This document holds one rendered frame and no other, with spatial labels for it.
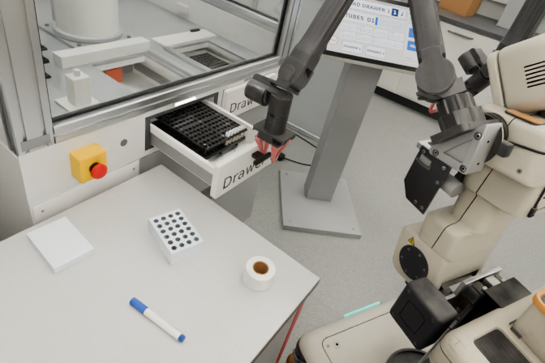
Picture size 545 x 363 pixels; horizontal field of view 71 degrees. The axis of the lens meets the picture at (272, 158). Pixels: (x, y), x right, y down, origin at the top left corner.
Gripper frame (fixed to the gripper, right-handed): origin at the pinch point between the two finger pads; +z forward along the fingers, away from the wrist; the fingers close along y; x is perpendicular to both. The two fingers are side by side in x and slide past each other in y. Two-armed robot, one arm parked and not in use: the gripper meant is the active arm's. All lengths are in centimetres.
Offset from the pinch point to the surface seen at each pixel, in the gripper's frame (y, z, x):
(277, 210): 29, 89, -75
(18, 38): 30, -31, 45
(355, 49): 16, -11, -85
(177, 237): 1.9, 9.8, 31.6
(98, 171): 23.7, 0.5, 36.5
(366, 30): 16, -18, -92
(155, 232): 7.1, 10.4, 33.7
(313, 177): 20, 69, -93
